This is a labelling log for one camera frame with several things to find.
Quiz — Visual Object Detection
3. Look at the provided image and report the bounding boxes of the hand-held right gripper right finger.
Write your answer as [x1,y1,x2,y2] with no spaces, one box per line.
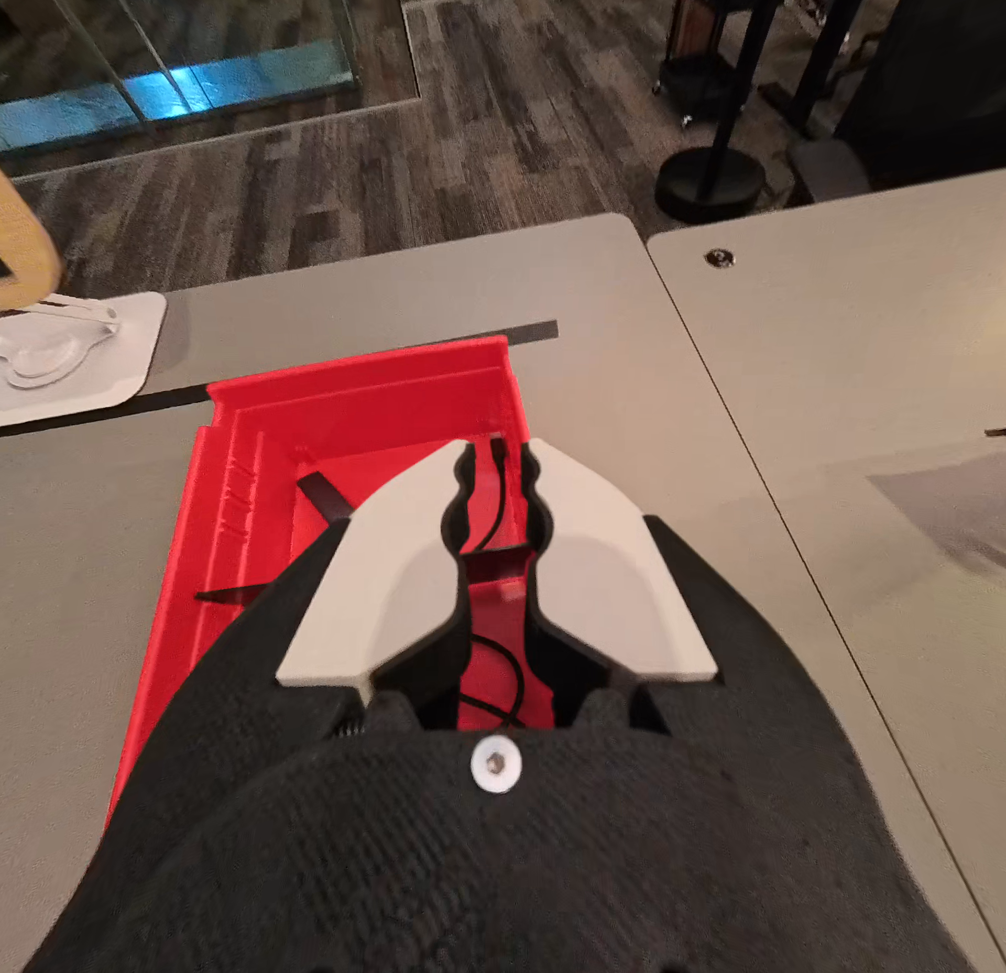
[519,437,720,683]

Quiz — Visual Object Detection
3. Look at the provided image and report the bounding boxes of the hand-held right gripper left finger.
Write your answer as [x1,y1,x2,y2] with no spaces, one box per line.
[275,439,476,688]

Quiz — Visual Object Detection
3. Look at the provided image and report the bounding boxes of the red plastic bin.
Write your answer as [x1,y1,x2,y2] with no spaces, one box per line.
[104,335,561,833]

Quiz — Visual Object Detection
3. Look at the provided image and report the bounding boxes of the black usb-c cable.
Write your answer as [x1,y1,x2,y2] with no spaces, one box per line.
[458,437,528,732]

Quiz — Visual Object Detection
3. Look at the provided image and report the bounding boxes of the black tape piece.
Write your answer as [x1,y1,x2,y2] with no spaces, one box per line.
[296,473,356,525]

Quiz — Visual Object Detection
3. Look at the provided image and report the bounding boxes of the black tape strip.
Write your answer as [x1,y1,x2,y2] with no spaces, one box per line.
[0,320,560,440]

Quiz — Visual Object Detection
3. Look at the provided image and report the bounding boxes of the black floor lamp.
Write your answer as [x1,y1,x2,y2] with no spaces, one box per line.
[654,0,789,225]

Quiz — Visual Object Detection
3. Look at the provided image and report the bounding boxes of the black utility cart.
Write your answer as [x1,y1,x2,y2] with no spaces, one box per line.
[654,0,787,130]

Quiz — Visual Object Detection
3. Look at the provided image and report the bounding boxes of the black padded chair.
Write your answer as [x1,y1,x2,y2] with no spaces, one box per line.
[786,0,1006,205]

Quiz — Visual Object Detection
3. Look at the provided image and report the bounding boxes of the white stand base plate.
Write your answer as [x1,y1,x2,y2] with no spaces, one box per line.
[0,170,168,429]

